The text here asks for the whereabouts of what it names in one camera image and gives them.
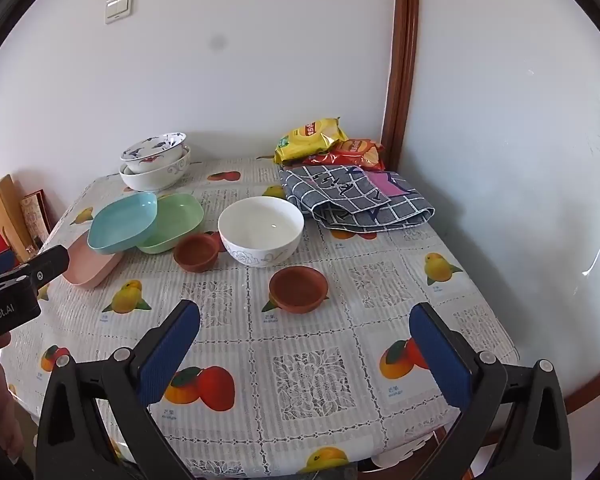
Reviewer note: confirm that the tan cardboard box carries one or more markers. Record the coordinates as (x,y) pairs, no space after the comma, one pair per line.
(7,200)

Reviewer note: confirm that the brown clay dish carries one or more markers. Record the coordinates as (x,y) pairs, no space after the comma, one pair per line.
(196,252)
(298,289)

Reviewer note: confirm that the grey checked cloth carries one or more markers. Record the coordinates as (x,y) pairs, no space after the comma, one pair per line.
(360,200)

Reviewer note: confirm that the white bowl with grey scrolls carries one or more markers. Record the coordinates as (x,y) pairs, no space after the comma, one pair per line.
(155,177)

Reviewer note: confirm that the white light switch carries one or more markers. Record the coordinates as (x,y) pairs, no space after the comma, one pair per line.
(118,7)

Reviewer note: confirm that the person's left hand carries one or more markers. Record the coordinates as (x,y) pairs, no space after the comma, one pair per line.
(2,410)

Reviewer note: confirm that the wooden door frame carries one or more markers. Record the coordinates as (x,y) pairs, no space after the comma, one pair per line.
(402,60)

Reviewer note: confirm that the blue plastic plate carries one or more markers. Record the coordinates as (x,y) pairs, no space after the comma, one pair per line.
(122,222)

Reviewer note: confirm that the red snack bag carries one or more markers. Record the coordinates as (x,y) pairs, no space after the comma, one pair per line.
(357,152)

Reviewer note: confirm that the large white bowl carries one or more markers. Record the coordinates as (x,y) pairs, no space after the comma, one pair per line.
(260,227)

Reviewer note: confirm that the wooden baseboard trim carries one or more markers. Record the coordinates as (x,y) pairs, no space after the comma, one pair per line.
(595,397)

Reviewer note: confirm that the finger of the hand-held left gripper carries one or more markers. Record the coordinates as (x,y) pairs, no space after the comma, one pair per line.
(50,262)

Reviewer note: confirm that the red and blue patterned bowl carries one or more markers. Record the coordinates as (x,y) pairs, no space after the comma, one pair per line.
(152,151)

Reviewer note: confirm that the green plastic plate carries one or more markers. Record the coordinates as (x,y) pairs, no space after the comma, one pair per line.
(177,222)

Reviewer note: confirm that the yellow snack bag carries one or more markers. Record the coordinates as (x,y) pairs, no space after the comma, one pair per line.
(307,141)

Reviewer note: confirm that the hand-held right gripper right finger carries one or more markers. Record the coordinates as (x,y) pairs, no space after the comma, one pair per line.
(441,360)

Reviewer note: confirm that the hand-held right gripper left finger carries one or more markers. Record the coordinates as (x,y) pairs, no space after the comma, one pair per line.
(169,355)

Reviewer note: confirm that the pink plastic plate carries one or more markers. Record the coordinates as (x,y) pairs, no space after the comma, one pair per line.
(87,267)

